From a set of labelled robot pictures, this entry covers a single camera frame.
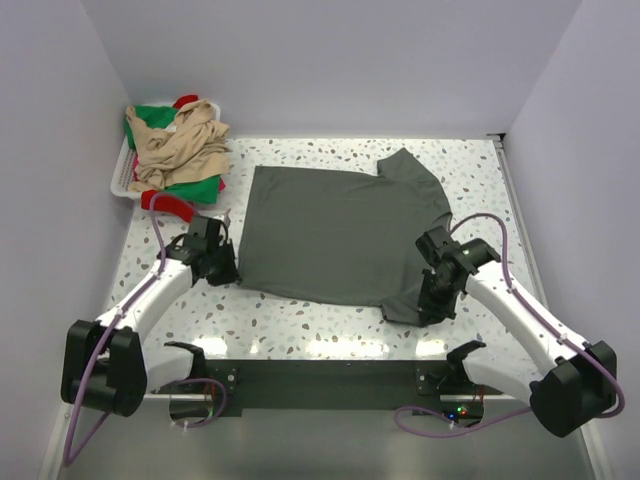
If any dark grey t shirt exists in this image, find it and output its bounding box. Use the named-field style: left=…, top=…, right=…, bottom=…
left=238, top=149, right=452, bottom=326

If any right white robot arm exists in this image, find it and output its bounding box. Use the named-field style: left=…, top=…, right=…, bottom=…
left=416, top=227, right=626, bottom=438

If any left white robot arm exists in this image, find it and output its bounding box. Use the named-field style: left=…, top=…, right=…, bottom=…
left=61, top=215, right=239, bottom=417

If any red t shirt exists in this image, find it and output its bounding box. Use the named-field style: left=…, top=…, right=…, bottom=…
left=139, top=93, right=229, bottom=221

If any green t shirt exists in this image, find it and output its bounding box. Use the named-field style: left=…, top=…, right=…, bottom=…
left=124, top=103, right=226, bottom=206

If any beige t shirt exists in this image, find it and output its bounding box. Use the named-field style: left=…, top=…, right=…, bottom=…
left=125, top=99, right=230, bottom=192

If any white plastic basket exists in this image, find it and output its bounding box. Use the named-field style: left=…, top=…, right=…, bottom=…
left=109, top=102, right=224, bottom=202

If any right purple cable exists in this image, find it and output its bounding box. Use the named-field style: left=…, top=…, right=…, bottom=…
left=394, top=212, right=629, bottom=439

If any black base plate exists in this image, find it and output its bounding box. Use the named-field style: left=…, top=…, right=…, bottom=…
left=160, top=360, right=497, bottom=424

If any aluminium frame rail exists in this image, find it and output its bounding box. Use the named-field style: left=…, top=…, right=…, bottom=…
left=37, top=393, right=205, bottom=479

